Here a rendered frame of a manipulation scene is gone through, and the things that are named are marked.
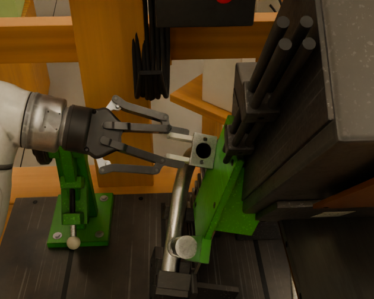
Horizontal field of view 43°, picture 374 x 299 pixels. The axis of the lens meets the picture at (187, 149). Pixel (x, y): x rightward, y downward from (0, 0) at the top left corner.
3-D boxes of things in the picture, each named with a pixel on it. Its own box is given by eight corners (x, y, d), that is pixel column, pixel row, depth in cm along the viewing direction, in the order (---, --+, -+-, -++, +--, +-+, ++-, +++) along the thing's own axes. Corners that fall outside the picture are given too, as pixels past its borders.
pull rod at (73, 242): (80, 252, 97) (76, 233, 93) (66, 253, 97) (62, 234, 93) (84, 231, 101) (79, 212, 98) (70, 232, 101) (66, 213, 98)
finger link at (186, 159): (166, 152, 78) (165, 157, 77) (207, 161, 79) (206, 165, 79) (163, 154, 80) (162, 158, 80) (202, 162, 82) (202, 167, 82)
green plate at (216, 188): (243, 261, 81) (291, 170, 68) (196, 254, 79) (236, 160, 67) (234, 211, 89) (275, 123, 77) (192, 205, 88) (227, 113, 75)
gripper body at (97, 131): (58, 150, 72) (119, 161, 74) (68, 96, 73) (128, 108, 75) (60, 154, 79) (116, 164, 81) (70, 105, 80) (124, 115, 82)
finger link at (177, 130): (157, 132, 80) (160, 115, 80) (186, 137, 81) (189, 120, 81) (159, 130, 78) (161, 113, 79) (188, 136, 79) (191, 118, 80)
